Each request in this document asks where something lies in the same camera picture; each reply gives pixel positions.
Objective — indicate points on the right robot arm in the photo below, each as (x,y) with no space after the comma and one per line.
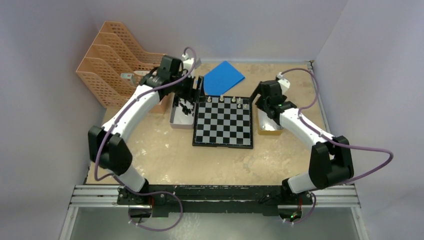
(329,163)

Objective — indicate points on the black mounting rail base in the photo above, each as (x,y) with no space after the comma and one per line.
(267,200)

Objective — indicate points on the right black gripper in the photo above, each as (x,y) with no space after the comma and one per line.
(260,103)

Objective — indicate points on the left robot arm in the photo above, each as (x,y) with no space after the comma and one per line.
(108,143)

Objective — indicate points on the silver tin with black pieces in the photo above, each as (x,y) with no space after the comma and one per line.
(182,115)

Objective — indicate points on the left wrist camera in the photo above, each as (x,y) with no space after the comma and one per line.
(188,62)

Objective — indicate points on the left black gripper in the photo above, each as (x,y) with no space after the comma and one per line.
(192,94)

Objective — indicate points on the orange mesh file organizer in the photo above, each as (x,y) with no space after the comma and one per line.
(109,68)

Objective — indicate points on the black and white chessboard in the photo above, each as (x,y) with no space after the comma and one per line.
(222,124)

